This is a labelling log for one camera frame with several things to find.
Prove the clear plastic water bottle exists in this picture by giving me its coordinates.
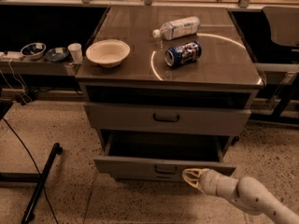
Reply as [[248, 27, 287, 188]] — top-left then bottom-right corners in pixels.
[[152, 16, 200, 40]]

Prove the white paper bowl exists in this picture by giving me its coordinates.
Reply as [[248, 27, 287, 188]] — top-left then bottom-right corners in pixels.
[[86, 39, 131, 68]]

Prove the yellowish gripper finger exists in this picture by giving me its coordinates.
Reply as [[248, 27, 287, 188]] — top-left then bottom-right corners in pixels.
[[182, 168, 207, 190]]

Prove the blue soda can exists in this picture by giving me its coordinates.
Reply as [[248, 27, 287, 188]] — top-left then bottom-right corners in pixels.
[[164, 40, 202, 67]]

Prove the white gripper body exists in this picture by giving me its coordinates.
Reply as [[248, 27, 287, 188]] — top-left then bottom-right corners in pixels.
[[200, 170, 238, 201]]

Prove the white bowl with dark contents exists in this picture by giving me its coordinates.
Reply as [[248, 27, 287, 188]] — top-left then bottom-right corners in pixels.
[[21, 42, 46, 60]]

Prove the grey drawer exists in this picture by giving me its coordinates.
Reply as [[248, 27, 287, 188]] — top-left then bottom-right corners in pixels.
[[84, 103, 250, 136], [94, 132, 235, 182]]

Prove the grey drawer cabinet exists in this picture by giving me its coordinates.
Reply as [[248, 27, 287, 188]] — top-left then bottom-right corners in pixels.
[[77, 6, 263, 146]]

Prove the white power strip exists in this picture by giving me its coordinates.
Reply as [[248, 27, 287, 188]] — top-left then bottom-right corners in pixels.
[[0, 51, 22, 60]]

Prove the dark office chair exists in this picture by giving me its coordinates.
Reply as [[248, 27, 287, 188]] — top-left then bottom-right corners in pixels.
[[249, 6, 299, 126]]

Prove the black floor cable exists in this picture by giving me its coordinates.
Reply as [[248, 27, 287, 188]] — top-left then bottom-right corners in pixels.
[[2, 118, 60, 224]]

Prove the black stand leg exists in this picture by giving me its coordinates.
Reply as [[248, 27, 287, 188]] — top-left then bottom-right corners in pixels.
[[0, 143, 63, 224]]

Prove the dark blue small bowl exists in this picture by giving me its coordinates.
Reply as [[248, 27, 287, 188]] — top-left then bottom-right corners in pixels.
[[45, 47, 69, 63]]

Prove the white paper cup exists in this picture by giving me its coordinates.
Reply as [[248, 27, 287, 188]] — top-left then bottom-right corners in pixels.
[[67, 43, 83, 63]]

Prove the grey side shelf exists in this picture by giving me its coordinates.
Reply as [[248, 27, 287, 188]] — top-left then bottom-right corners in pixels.
[[0, 59, 80, 77]]

